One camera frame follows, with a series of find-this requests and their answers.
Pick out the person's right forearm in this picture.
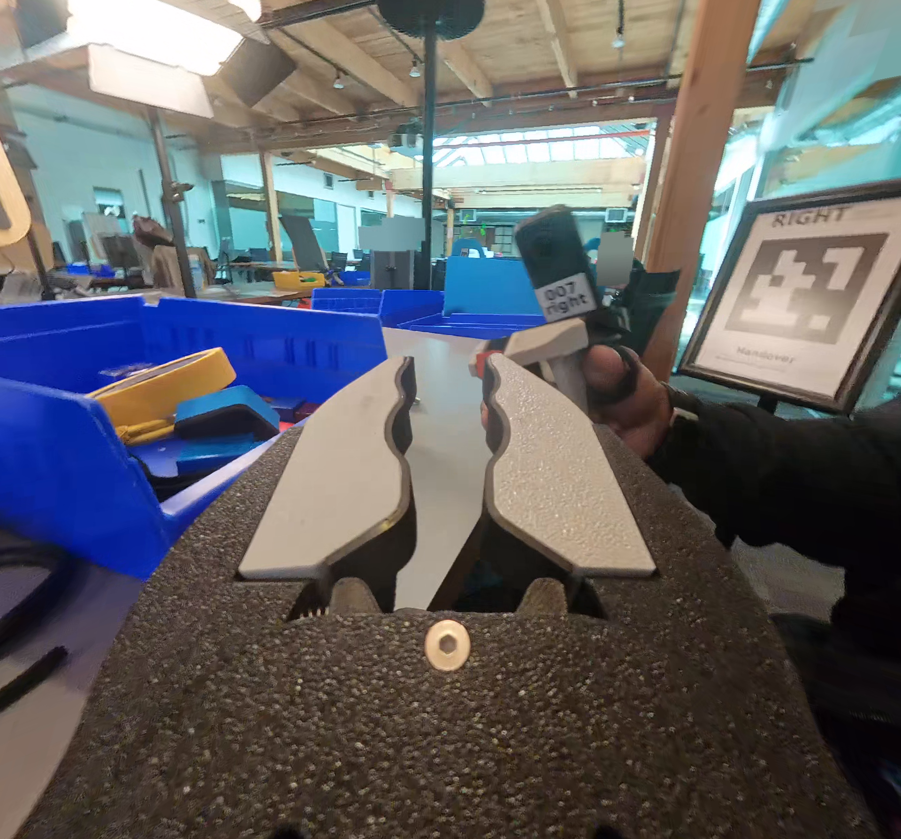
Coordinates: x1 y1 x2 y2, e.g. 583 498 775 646
644 385 901 615

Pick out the black board with wooden rim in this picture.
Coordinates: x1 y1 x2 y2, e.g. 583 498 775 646
0 142 32 270

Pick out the yellow tape roll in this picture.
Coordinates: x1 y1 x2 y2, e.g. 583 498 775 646
88 348 238 432

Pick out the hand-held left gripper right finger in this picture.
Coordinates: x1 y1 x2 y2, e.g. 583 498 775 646
481 352 658 581

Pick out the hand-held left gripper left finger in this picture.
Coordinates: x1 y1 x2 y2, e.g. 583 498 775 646
237 355 418 581

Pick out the light stand pole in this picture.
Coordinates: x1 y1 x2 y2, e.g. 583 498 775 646
144 107 198 299

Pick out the studio light panel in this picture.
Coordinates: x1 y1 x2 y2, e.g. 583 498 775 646
10 0 297 118

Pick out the framed marker sign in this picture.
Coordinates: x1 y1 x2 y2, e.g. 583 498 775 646
676 181 901 414

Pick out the light blue panel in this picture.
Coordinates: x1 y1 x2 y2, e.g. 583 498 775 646
443 256 546 319

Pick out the blue block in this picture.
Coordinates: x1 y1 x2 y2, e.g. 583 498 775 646
130 431 275 477

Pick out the large blue plastic bin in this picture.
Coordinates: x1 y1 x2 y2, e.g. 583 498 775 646
0 292 389 581

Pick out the wooden post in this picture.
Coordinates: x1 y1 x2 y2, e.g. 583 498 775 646
634 0 782 382

